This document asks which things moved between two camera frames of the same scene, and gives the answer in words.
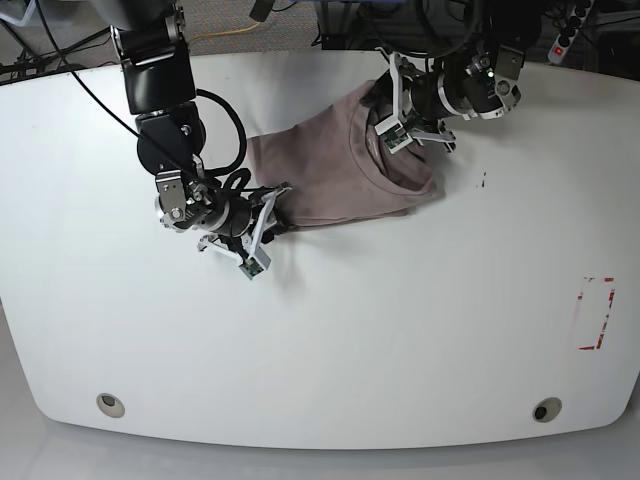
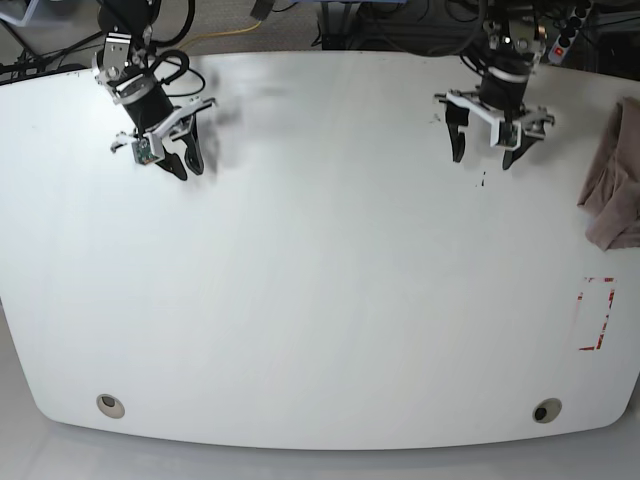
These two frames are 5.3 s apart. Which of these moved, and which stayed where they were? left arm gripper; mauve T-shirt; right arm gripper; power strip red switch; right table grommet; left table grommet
Moved: right arm gripper; left arm gripper; mauve T-shirt
Stayed: power strip red switch; left table grommet; right table grommet
